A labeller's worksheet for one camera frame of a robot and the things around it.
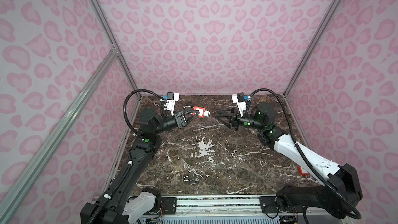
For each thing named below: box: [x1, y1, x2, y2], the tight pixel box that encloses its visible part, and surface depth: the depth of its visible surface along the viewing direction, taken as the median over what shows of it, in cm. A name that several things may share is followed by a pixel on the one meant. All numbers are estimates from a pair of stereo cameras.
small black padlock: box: [182, 175, 196, 186], surface depth 82 cm
